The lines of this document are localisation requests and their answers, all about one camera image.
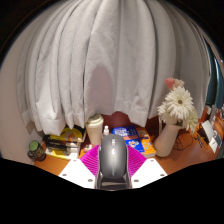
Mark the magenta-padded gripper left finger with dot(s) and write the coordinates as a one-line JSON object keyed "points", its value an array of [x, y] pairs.
{"points": [[78, 171]]}

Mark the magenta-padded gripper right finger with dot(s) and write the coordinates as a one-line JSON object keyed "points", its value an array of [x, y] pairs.
{"points": [[148, 171]]}

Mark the dark grey computer mouse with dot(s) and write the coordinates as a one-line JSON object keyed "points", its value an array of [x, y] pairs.
{"points": [[113, 156]]}

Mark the white and yellow book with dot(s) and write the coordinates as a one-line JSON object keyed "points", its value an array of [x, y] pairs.
{"points": [[61, 153]]}

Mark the white ceramic vase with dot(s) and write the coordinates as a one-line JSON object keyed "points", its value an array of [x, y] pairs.
{"points": [[166, 140]]}

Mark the yellow and black book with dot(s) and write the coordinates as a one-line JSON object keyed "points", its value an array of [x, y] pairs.
{"points": [[70, 134]]}

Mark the blue book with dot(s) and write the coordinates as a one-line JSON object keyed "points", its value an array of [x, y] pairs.
{"points": [[128, 135]]}

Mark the cream tumbler with lid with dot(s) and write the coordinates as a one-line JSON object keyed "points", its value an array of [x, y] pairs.
{"points": [[94, 130]]}

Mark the dark mug with green inside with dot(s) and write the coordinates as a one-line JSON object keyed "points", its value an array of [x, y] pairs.
{"points": [[36, 151]]}

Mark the white device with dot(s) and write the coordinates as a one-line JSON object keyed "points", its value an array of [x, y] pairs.
{"points": [[208, 130], [215, 145]]}

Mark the white pleated curtain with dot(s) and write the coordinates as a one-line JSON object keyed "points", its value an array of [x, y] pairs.
{"points": [[110, 60]]}

